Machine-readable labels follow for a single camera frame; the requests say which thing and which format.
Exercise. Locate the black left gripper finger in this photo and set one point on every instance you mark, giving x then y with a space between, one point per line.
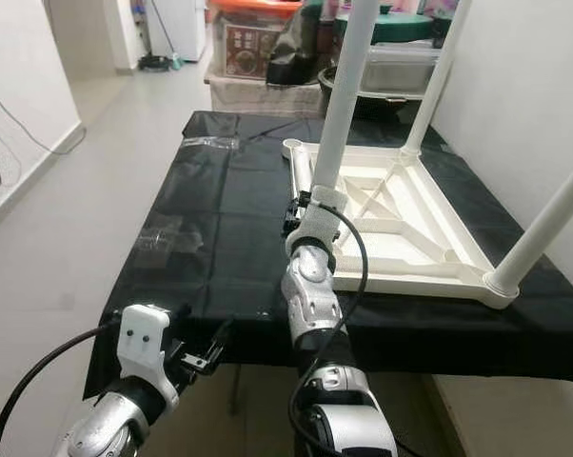
220 339

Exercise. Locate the white plastic table leg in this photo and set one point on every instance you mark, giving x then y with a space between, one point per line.
348 95
437 81
543 224

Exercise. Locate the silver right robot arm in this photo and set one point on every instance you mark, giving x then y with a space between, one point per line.
315 295

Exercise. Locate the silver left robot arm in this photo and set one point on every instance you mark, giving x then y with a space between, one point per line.
115 424

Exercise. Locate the white plastic children table top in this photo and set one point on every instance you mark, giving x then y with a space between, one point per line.
420 238

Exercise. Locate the black tablecloth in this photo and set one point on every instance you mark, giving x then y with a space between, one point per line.
220 238

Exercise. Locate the clear tape strip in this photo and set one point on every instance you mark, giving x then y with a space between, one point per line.
210 143
166 241

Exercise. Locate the beige table cover cloth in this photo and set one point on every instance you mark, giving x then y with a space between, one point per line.
258 95

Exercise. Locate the black wok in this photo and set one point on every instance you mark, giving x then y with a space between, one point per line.
396 103

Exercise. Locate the black bag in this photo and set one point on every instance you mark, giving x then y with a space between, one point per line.
296 48

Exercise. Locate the clear storage box orange lid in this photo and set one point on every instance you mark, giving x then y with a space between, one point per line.
239 38

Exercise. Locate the clear container with green lid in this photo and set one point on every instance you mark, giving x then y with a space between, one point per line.
405 57

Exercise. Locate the mop with green head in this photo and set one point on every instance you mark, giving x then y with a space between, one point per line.
158 64

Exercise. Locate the white chest appliance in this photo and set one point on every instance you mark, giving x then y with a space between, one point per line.
182 24

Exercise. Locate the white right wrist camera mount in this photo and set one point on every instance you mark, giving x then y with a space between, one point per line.
320 219

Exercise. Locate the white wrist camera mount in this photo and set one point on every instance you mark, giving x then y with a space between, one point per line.
147 341
320 219

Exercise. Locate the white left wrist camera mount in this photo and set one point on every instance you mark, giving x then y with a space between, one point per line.
147 341

